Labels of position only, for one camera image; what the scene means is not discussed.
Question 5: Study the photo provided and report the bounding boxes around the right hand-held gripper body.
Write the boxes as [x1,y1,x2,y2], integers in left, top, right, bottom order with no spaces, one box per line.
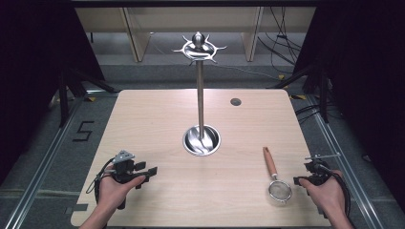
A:
[304,153,342,187]

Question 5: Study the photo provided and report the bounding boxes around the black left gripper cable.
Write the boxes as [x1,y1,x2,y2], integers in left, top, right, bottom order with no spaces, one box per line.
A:
[85,156,117,205]

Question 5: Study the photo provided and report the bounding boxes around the person's right hand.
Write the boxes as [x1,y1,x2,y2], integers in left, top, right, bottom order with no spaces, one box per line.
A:
[298,169,347,219]

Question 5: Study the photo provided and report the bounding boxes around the person's left hand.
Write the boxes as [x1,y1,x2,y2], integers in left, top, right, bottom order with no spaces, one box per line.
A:
[96,165,146,214]

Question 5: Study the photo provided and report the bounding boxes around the black curtain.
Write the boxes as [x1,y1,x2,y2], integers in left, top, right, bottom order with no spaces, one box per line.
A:
[292,0,405,204]
[0,0,106,185]

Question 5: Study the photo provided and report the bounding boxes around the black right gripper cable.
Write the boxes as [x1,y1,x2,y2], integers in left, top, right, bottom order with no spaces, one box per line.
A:
[313,160,353,223]

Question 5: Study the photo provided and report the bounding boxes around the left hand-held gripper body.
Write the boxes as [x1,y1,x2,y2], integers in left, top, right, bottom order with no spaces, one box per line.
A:
[109,150,150,185]

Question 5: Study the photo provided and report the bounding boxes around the light wooden desk frame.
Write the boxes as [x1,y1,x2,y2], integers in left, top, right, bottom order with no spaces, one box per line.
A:
[75,7,317,63]

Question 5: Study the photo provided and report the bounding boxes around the black tripod stand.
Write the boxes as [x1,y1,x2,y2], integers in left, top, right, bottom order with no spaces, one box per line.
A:
[57,67,119,129]
[268,62,331,124]

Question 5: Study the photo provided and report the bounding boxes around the bundle of black hanging cables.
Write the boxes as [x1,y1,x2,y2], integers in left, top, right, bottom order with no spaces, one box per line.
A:
[257,7,304,74]

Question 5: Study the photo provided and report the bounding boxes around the wooden handled mesh strainer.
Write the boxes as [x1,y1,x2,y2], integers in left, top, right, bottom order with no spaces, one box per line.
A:
[262,146,293,204]

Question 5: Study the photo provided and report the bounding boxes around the steel utensil hanging stand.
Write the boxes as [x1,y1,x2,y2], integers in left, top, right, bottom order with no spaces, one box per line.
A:
[171,31,228,157]

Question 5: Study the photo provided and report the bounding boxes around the metal floor rail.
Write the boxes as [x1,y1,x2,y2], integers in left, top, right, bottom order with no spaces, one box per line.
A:
[3,94,86,229]
[306,94,385,229]

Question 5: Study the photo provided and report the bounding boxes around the black floor cables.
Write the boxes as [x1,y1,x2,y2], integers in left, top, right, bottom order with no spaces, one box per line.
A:
[294,103,323,125]

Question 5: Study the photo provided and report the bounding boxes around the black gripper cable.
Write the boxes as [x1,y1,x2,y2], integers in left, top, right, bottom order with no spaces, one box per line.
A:
[85,156,117,205]
[313,160,353,223]

